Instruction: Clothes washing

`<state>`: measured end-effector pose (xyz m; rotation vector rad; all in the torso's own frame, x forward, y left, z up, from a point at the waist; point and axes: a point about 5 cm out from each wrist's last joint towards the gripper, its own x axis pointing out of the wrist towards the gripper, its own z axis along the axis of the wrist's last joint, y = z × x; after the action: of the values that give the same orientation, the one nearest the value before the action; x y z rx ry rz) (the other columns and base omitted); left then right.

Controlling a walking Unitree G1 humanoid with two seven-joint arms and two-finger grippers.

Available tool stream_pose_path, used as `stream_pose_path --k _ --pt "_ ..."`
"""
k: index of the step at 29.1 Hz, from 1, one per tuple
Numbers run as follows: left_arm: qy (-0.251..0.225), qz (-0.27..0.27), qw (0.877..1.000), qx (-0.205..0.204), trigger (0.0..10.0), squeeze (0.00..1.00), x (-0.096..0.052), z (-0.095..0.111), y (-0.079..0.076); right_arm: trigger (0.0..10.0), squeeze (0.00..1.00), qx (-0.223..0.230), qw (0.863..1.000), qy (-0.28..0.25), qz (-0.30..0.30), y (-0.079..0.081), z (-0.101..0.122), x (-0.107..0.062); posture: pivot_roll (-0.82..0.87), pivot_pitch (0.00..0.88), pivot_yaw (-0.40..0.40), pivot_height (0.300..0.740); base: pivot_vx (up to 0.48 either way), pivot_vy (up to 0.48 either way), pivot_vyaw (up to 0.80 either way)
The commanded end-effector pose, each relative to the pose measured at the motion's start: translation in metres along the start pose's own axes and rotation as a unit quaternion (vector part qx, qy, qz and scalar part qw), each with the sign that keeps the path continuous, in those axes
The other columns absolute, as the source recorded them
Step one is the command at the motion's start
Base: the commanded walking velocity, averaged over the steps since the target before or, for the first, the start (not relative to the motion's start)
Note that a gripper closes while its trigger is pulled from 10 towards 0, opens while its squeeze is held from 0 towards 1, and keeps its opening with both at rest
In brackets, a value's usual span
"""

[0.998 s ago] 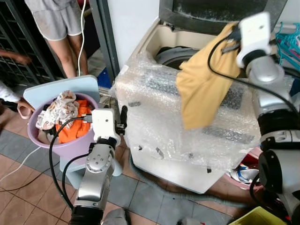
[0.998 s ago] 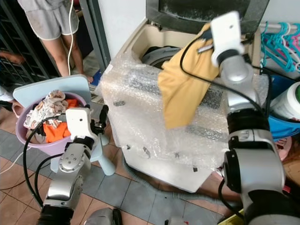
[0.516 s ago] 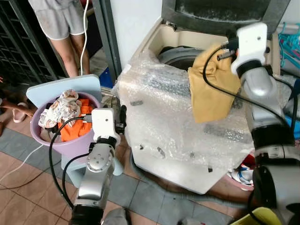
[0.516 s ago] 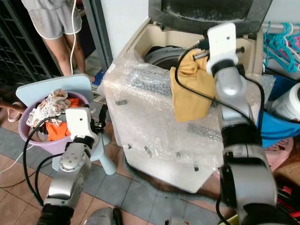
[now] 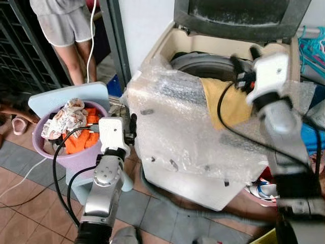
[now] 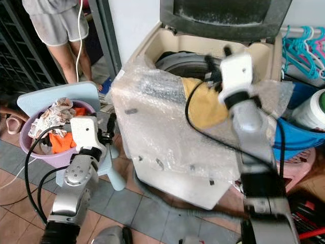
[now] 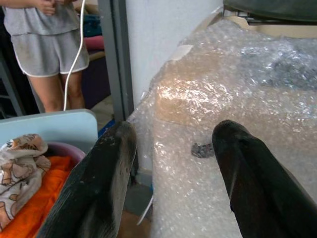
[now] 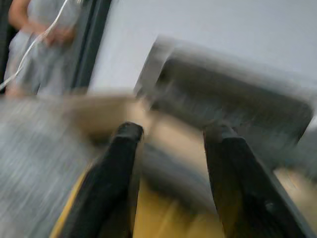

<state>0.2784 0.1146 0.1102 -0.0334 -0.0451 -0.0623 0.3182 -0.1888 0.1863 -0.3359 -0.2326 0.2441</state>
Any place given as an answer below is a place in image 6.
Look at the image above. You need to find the blue plastic basin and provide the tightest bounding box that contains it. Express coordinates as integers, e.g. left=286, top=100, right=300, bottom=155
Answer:
left=274, top=81, right=325, bottom=162

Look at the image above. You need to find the black metal gate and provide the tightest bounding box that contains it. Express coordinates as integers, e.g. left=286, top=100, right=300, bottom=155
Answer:
left=0, top=0, right=61, bottom=92

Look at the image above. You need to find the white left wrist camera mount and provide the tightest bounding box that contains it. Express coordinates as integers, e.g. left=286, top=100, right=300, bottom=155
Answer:
left=70, top=117, right=101, bottom=152

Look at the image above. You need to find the grey robot leg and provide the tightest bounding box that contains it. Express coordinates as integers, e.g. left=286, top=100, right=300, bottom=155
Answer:
left=91, top=226, right=133, bottom=244

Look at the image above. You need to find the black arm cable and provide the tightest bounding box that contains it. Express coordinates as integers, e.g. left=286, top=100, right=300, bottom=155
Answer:
left=38, top=165, right=72, bottom=224
left=24, top=126, right=73, bottom=227
left=185, top=81, right=285, bottom=173

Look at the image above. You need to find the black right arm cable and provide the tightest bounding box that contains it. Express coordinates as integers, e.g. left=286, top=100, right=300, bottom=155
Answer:
left=185, top=81, right=285, bottom=173

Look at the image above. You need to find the teal plastic clothes hanger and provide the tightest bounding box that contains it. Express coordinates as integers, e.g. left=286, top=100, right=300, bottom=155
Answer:
left=282, top=25, right=320, bottom=82

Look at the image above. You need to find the pink plastic clothes hanger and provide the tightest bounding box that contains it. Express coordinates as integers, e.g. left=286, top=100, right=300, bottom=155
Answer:
left=315, top=28, right=325, bottom=67

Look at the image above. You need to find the white floor cable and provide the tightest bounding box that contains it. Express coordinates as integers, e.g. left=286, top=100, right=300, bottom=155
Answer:
left=0, top=158, right=39, bottom=191

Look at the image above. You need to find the person in grey clothes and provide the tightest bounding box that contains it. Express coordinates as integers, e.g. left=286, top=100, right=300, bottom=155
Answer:
left=22, top=0, right=89, bottom=84

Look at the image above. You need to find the dark green door frame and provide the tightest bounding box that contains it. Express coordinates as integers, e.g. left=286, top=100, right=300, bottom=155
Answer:
left=89, top=0, right=123, bottom=79

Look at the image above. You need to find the light blue plastic stool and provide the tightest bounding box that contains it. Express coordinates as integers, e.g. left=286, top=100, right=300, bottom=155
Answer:
left=16, top=82, right=126, bottom=204

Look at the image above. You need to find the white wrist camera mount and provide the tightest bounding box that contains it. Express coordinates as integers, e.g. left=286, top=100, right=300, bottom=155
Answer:
left=218, top=51, right=254, bottom=100
left=70, top=117, right=101, bottom=152

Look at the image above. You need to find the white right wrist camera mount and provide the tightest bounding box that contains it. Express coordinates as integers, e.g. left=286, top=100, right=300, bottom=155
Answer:
left=218, top=51, right=254, bottom=100

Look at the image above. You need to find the grey washer drum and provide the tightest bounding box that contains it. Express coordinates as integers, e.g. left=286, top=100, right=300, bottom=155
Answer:
left=155, top=51, right=224, bottom=79

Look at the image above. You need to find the white hanging cable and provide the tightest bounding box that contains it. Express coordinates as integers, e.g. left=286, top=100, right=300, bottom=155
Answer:
left=75, top=0, right=86, bottom=82

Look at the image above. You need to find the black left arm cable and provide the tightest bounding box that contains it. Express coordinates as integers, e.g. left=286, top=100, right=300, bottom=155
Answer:
left=38, top=165, right=72, bottom=224
left=24, top=126, right=73, bottom=227

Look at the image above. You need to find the yellow cloth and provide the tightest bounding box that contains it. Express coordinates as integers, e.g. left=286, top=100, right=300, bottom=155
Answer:
left=182, top=77, right=230, bottom=129

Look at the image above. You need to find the grey hanger rail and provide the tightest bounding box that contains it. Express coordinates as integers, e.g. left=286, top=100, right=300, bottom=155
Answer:
left=282, top=27, right=325, bottom=37

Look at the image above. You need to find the pink slipper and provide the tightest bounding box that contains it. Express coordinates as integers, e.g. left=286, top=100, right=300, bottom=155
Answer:
left=5, top=116, right=22, bottom=135

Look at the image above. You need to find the dark grey washer lid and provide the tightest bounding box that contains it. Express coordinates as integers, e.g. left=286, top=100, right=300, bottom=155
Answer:
left=160, top=0, right=294, bottom=43

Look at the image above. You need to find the clear bubble wrap sheet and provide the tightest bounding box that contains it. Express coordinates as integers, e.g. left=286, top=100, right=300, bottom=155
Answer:
left=111, top=55, right=295, bottom=176

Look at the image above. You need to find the beige top-load washing machine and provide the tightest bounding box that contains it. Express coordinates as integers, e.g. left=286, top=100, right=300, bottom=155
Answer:
left=111, top=23, right=285, bottom=210

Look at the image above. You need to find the white jar with green lid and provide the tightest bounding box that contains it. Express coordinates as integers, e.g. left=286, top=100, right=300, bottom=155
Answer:
left=291, top=89, right=325, bottom=131

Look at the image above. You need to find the white floral cloth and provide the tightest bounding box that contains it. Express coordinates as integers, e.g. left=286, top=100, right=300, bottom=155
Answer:
left=29, top=98, right=77, bottom=139

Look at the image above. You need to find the orange cloth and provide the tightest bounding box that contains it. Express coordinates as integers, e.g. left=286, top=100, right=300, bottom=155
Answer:
left=48, top=107, right=88, bottom=155

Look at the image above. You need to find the pink plastic stool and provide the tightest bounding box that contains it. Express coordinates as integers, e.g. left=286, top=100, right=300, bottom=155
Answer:
left=282, top=147, right=317, bottom=193

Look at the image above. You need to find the purple plastic basin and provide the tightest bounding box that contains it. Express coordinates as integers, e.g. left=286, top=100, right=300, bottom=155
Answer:
left=20, top=100, right=82, bottom=168

